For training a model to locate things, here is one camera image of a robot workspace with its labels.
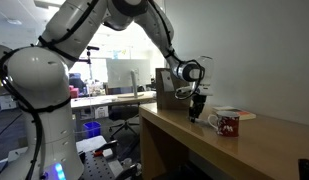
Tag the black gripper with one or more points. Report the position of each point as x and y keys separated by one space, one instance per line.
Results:
x=199 y=100

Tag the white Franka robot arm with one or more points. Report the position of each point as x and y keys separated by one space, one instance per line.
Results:
x=40 y=76

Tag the brown cardboard box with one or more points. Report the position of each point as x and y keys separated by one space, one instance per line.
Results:
x=167 y=96

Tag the red white patterned mug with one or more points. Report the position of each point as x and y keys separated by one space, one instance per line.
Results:
x=227 y=126

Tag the book with orange cover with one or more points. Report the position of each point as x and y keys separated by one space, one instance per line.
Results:
x=245 y=115

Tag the white upright stand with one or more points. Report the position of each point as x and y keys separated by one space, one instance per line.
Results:
x=133 y=83

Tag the black office chair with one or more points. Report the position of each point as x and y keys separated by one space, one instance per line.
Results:
x=125 y=125

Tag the light wooden office desk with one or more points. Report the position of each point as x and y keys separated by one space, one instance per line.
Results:
x=107 y=100

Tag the white cardboard box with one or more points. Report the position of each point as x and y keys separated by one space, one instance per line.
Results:
x=101 y=112

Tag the blue plastic bin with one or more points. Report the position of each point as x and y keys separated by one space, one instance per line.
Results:
x=92 y=129

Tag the black perforated breadboard plate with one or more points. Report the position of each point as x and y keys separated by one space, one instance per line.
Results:
x=97 y=166

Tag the red box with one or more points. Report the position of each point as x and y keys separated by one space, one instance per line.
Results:
x=74 y=91

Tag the black object at table corner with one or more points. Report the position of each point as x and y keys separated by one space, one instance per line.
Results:
x=306 y=170

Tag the wrist mounted camera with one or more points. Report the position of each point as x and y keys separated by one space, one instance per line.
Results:
x=184 y=89

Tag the black camera stand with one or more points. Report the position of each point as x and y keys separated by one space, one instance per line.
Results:
x=90 y=66

